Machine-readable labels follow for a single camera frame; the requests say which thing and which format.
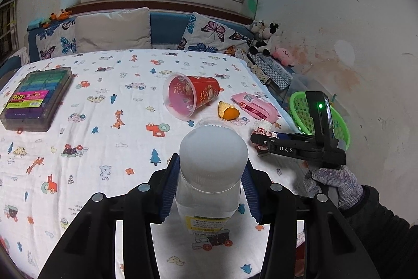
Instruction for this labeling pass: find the pink plush toy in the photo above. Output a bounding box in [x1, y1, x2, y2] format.
[272, 47, 296, 67]

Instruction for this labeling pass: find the green plastic basket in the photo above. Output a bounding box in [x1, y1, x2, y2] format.
[289, 91, 351, 151]

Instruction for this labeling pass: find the metal storage shelf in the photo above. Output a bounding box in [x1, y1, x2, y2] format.
[0, 0, 21, 55]

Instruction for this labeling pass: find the person's right forearm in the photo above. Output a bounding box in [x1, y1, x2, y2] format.
[340, 186, 418, 279]

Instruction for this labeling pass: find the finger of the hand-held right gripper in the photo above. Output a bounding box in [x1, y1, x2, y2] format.
[250, 133, 277, 151]
[277, 132, 315, 141]

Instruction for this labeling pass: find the small butterfly print pillow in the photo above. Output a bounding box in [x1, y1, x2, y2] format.
[36, 19, 78, 61]

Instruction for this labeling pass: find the person's right hand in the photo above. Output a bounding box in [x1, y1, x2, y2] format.
[305, 166, 364, 210]

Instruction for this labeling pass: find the orange toy figure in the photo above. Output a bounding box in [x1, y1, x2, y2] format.
[49, 9, 73, 21]

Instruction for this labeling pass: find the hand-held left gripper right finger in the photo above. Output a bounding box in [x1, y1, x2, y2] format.
[241, 164, 381, 279]

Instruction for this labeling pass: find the pink packet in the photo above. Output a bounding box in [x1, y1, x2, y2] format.
[231, 92, 281, 123]

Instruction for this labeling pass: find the clear plastic bottle yellow label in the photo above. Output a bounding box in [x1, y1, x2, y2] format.
[175, 123, 249, 235]

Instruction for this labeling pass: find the blue sofa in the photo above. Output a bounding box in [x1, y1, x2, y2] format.
[24, 9, 259, 64]

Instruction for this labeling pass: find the teal toy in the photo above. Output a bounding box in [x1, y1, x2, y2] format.
[28, 18, 49, 31]

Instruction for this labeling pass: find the printed cartoon blanket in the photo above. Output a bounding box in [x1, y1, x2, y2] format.
[0, 48, 307, 279]

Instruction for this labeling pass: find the large butterfly print pillow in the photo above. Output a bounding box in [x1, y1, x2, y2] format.
[179, 12, 254, 55]

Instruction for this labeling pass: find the orange bread roll toy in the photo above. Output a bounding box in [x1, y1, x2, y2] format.
[218, 101, 240, 120]

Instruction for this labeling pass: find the beige cushion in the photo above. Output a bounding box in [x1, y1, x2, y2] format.
[74, 7, 152, 53]

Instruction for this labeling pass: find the red plastic cup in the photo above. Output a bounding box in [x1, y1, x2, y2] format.
[162, 73, 224, 119]

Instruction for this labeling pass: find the clear box of coloured clay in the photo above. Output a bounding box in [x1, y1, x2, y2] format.
[0, 67, 73, 132]

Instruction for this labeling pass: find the black white cow plush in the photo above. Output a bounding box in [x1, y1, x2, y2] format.
[246, 20, 280, 56]

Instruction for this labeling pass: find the striped folded cloth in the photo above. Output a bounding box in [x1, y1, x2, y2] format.
[248, 52, 293, 90]

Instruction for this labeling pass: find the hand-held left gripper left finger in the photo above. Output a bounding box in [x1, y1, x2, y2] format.
[37, 153, 182, 279]

